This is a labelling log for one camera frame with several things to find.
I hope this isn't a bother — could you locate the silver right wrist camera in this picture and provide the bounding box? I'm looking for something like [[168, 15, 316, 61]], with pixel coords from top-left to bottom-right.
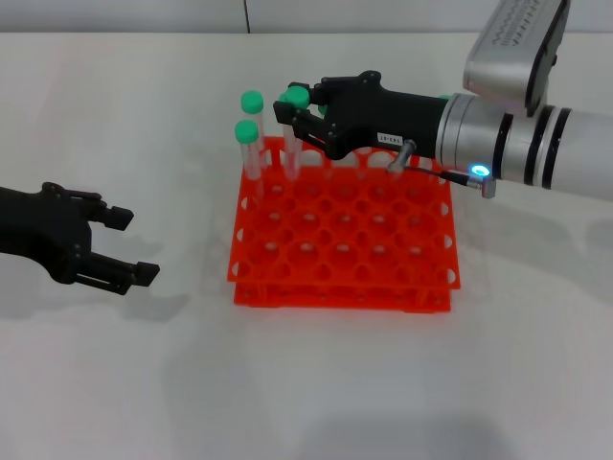
[[462, 0, 572, 117]]

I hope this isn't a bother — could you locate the orange plastic test tube rack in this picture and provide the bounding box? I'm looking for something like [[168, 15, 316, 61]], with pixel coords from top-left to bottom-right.
[[225, 136, 464, 315]]

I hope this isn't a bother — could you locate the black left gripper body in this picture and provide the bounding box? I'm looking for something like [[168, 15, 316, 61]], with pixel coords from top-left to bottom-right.
[[0, 180, 97, 285]]

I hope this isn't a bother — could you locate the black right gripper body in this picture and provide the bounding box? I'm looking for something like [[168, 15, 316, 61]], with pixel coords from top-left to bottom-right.
[[315, 70, 454, 162]]

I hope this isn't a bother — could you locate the right gripper cable with plug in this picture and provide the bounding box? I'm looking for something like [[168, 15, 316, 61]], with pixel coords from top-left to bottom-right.
[[385, 138, 497, 198]]

